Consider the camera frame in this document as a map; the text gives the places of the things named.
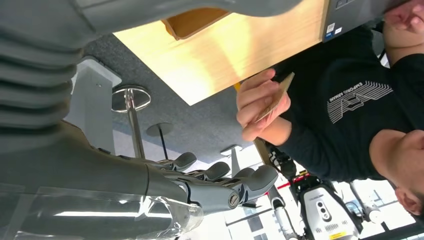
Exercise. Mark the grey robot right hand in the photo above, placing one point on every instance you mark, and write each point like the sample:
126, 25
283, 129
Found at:
82, 185

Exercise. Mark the person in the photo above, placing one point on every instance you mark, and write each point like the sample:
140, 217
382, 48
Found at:
348, 116

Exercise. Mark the yellow chair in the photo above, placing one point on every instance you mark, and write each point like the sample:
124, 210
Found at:
236, 86

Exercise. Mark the grey laptop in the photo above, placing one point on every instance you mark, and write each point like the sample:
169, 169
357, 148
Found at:
357, 16

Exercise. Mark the white background kiosk stand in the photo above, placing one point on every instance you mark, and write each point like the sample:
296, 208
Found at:
233, 159

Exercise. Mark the grey kiosk stand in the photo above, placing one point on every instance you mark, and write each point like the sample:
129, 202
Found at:
92, 109

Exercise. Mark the wooden divided box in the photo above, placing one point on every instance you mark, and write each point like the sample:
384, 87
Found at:
192, 23

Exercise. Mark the white background humanoid robot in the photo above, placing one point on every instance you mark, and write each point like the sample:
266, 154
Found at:
324, 212

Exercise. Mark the black stanchion post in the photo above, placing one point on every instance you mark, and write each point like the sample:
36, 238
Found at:
159, 129

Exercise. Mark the chrome stanchion post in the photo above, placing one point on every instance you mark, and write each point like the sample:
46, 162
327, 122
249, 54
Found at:
130, 99

